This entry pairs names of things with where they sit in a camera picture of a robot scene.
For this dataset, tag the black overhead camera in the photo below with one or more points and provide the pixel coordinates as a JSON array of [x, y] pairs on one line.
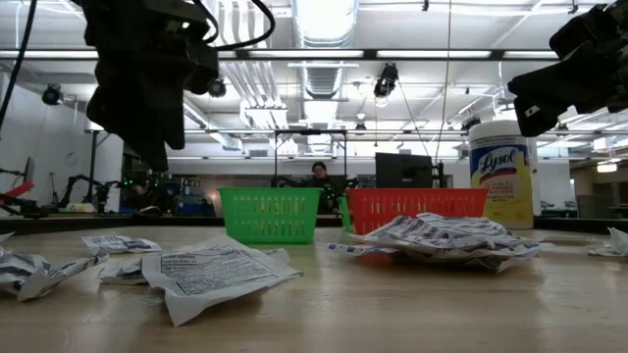
[[385, 81]]

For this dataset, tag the black background robot arm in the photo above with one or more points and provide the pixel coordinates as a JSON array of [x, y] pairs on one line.
[[73, 179]]

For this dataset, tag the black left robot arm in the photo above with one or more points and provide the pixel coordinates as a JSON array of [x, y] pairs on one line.
[[132, 24]]

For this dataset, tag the white LED light bar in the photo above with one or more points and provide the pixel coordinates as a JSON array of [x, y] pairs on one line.
[[49, 54], [530, 54], [319, 54], [432, 54]]

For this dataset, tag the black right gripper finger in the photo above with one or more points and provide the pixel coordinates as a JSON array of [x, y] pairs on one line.
[[544, 100]]

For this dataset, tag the black mounted camera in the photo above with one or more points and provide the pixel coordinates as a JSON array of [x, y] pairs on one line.
[[218, 89], [51, 94]]

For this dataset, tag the red plastic basket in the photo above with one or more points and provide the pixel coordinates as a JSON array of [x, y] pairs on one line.
[[392, 203]]

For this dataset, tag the small pale sachet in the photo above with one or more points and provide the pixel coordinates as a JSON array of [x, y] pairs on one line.
[[615, 242]]

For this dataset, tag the green plastic basket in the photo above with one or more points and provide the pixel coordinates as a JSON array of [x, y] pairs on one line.
[[270, 211], [345, 213]]

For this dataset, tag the white blue-striped bandage wrapper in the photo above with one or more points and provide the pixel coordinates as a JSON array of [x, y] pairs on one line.
[[490, 255], [481, 228], [353, 249], [417, 230]]

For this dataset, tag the silver ceiling air duct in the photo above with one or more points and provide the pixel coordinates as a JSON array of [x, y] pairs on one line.
[[324, 83]]

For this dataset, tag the white blue alcohol wipe packet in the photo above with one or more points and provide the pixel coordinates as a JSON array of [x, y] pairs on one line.
[[122, 274], [118, 243], [44, 284], [15, 265], [279, 255], [216, 272]]

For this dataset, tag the black computer monitor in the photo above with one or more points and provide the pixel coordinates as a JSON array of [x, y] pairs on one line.
[[402, 169]]

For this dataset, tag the blue box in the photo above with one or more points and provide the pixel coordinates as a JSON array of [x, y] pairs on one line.
[[196, 207]]

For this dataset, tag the person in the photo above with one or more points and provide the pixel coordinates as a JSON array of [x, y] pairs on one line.
[[326, 188]]

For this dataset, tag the Lysol wipes canister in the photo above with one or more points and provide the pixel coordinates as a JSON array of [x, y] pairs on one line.
[[500, 166]]

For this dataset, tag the dark equipment rack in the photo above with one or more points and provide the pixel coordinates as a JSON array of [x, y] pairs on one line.
[[130, 196]]

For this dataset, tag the black background rig frame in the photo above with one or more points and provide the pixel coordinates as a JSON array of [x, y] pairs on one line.
[[310, 132]]

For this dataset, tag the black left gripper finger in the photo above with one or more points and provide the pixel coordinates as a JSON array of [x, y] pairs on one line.
[[118, 117], [162, 127]]

